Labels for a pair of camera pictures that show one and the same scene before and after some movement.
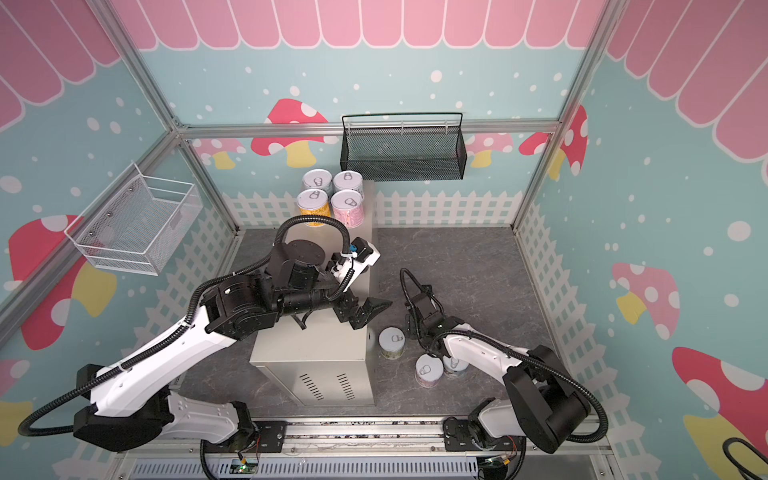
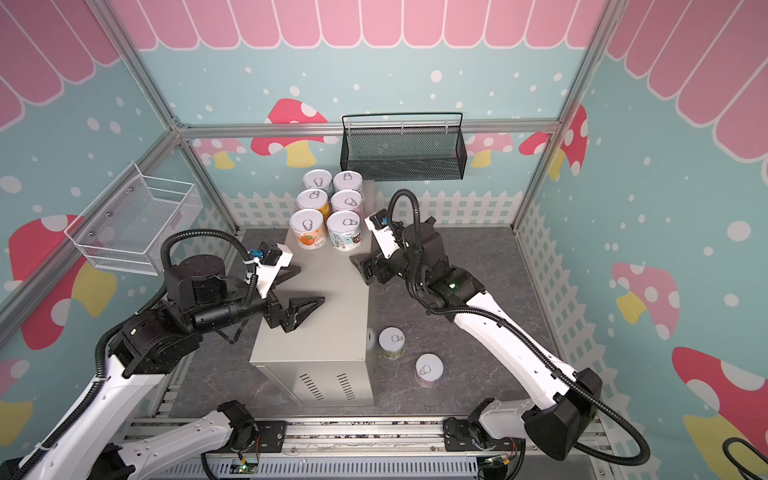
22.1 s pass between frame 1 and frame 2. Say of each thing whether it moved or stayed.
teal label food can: stayed
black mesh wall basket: stayed
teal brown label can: stayed
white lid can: stayed
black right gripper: moved
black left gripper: moved
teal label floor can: moved
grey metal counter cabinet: stayed
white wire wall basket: stayed
